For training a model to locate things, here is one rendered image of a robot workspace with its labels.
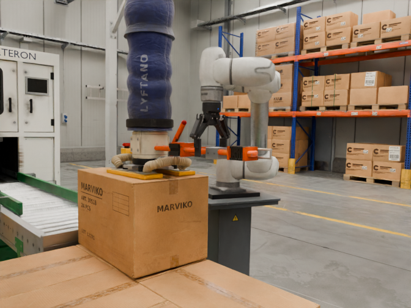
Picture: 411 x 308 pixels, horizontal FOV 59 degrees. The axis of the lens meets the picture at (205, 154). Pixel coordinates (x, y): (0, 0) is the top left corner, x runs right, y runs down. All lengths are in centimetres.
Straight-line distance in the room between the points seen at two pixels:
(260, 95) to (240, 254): 104
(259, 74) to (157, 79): 52
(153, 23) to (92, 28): 1061
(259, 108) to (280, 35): 813
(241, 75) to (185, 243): 79
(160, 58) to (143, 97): 19
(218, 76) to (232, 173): 101
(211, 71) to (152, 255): 80
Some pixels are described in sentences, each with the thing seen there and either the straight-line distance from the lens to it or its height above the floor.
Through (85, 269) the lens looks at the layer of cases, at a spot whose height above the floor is 54.
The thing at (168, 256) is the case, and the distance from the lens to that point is 166.
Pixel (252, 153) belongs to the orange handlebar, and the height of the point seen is 110.
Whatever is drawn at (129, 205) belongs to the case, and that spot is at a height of 86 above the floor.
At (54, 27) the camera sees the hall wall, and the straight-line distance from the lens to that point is 1179.
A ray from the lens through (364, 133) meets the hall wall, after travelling 1019.
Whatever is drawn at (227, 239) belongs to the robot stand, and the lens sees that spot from 233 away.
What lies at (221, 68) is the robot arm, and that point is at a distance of 140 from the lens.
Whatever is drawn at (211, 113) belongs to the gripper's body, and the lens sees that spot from 143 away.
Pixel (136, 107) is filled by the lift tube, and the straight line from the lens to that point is 168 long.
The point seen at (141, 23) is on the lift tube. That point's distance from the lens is 173.
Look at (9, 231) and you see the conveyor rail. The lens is 262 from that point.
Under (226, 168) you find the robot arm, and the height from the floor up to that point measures 92.
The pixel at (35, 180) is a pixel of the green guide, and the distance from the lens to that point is 388.
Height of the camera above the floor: 119
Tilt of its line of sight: 5 degrees down
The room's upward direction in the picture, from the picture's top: 1 degrees clockwise
